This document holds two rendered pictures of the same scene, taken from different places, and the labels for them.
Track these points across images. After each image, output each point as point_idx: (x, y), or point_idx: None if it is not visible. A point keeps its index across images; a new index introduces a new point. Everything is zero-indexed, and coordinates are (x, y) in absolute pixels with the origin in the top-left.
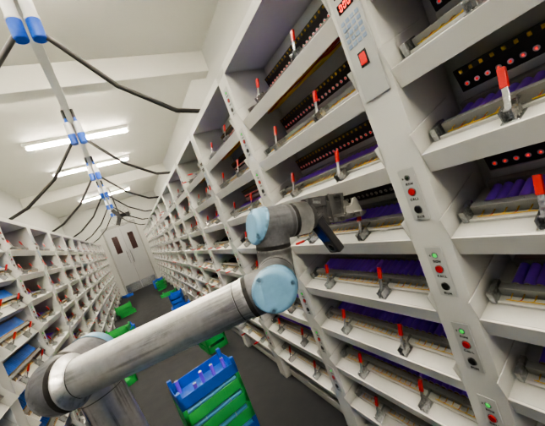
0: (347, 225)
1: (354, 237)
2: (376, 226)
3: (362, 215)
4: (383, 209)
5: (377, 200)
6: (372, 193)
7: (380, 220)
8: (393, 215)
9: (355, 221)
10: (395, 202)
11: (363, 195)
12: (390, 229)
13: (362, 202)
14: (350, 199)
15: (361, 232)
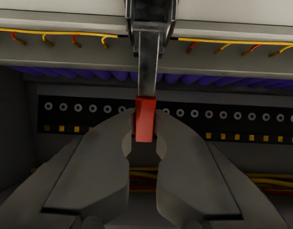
0: (278, 68)
1: (242, 2)
2: (102, 37)
3: (210, 76)
4: (134, 77)
5: (174, 92)
6: (178, 112)
7: (86, 60)
8: (36, 64)
9: (228, 74)
10: (112, 81)
11: (205, 114)
12: (5, 13)
13: (222, 99)
14: (256, 114)
15: (128, 30)
